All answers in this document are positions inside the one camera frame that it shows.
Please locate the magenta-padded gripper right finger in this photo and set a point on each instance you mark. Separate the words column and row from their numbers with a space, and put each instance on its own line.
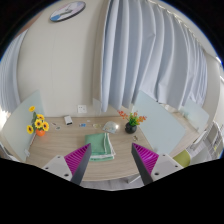
column 146, row 159

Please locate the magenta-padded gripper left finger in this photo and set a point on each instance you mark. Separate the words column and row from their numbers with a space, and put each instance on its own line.
column 77, row 159

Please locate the green towel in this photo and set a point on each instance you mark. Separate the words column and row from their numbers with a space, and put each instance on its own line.
column 98, row 145

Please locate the small metal key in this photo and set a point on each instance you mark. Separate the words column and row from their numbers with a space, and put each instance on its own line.
column 135, row 137

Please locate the black round vase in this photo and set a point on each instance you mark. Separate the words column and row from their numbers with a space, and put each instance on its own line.
column 130, row 128

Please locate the yellow-green chair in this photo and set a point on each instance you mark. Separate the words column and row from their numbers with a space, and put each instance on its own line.
column 182, row 158

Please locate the small green-grey sticker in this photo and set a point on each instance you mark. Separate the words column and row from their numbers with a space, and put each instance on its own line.
column 58, row 127

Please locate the small yellowish sticker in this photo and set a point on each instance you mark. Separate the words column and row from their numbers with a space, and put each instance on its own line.
column 96, row 126

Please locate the frosted glass desk partition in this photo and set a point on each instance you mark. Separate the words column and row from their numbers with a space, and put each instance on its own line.
column 160, row 123
column 196, row 115
column 20, row 126

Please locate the small white box device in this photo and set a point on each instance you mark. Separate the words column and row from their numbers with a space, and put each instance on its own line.
column 68, row 120

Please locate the orange and green artificial flowers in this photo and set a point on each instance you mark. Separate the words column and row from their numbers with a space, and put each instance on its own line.
column 134, row 119

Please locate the small pinkish sticker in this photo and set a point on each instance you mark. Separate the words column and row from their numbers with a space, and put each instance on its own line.
column 53, row 124

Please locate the orange round vase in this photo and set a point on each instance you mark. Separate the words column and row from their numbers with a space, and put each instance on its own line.
column 40, row 133

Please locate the light wooden desk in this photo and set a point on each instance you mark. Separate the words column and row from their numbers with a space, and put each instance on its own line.
column 188, row 131

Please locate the yellow artificial sunflower bouquet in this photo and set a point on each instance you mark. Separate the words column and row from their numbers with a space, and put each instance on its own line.
column 38, row 123

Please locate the pale blue-grey curtain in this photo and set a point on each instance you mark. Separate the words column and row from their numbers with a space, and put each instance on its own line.
column 10, row 83
column 150, row 50

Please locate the white wall socket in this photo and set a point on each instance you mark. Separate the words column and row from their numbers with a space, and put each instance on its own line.
column 82, row 109

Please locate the round wall clock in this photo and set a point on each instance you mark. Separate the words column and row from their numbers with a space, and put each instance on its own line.
column 67, row 10

